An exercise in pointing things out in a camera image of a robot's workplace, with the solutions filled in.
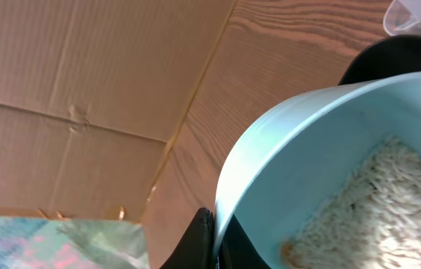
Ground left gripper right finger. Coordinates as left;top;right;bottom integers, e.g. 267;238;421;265
218;216;270;269

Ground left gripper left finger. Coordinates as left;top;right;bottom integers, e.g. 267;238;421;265
160;208;214;269

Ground light blue bowl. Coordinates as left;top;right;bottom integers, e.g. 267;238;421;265
213;72;421;268

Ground rice leftovers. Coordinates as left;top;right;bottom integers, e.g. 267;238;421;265
280;137;421;268

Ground brown cardboard sheet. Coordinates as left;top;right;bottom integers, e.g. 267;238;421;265
0;0;234;221

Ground colourful painted picture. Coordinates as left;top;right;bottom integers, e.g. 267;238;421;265
0;217;150;269

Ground black plastic tray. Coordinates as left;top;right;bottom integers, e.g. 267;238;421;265
339;35;421;85

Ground clear plastic bin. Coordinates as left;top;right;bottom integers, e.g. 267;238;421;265
383;0;421;36

